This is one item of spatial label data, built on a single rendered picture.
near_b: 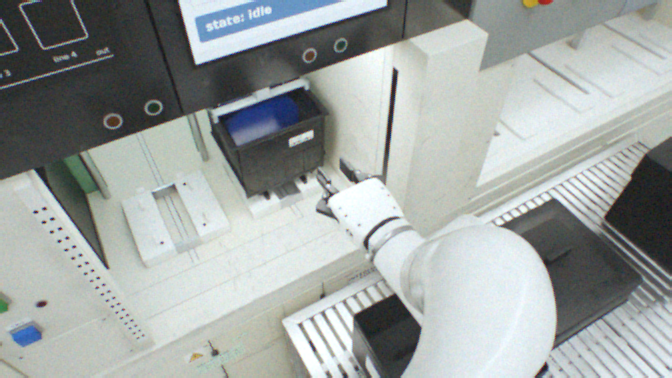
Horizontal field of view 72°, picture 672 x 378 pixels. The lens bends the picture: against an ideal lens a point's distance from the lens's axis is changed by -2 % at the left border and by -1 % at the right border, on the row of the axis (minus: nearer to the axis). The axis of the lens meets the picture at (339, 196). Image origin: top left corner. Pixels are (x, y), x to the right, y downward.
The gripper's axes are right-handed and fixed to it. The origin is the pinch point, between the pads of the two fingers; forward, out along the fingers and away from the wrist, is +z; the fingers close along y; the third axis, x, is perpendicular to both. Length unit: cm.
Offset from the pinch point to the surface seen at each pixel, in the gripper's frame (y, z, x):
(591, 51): 122, 29, -32
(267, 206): -6.5, 22.1, -28.8
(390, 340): 3.8, -17.7, -42.0
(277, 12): -6.9, 2.0, 31.8
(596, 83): 107, 15, -31
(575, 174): 82, -4, -43
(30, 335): -55, 2, -8
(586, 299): 44, -35, -33
